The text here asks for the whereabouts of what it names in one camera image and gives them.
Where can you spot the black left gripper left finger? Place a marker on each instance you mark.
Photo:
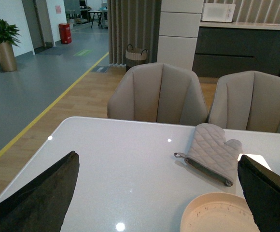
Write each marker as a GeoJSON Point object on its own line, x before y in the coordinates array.
{"type": "Point", "coordinates": [41, 204]}

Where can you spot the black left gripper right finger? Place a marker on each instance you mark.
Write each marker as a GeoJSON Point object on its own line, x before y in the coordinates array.
{"type": "Point", "coordinates": [261, 189]}

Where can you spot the beige round plate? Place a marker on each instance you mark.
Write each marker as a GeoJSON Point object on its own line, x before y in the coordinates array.
{"type": "Point", "coordinates": [218, 212]}

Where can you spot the grey quilted oven mitt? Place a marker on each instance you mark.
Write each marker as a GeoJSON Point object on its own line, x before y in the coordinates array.
{"type": "Point", "coordinates": [212, 154]}

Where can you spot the beige chair right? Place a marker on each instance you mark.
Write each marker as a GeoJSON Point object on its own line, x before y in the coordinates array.
{"type": "Point", "coordinates": [248, 101]}

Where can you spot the beige chair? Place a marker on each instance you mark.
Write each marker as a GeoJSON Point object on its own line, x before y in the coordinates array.
{"type": "Point", "coordinates": [248, 101]}
{"type": "Point", "coordinates": [159, 92]}

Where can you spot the beige chair left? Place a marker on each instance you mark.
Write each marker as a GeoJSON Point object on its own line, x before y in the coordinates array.
{"type": "Point", "coordinates": [159, 92]}

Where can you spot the dark grey kitchen counter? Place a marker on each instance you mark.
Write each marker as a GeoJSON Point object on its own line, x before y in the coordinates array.
{"type": "Point", "coordinates": [221, 51]}

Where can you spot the gold plant pot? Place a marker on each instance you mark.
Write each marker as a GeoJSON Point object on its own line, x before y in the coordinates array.
{"type": "Point", "coordinates": [7, 58]}

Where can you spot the woven laundry basket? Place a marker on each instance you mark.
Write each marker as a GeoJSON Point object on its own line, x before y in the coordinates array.
{"type": "Point", "coordinates": [135, 56]}

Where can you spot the red cabinet box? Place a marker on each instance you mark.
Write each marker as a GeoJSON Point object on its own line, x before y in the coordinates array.
{"type": "Point", "coordinates": [65, 34]}

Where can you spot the green potted plant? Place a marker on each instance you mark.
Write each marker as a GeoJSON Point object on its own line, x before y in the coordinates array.
{"type": "Point", "coordinates": [9, 33]}

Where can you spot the white microwave oven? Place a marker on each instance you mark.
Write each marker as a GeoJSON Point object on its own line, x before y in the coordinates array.
{"type": "Point", "coordinates": [218, 12]}

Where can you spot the white tall cabinet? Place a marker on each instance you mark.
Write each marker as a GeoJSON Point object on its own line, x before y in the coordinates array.
{"type": "Point", "coordinates": [178, 32]}

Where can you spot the background desk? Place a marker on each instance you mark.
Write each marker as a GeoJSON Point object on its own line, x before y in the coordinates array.
{"type": "Point", "coordinates": [101, 17]}

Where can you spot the beige grey curtain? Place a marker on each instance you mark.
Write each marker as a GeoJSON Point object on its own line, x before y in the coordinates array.
{"type": "Point", "coordinates": [134, 22]}

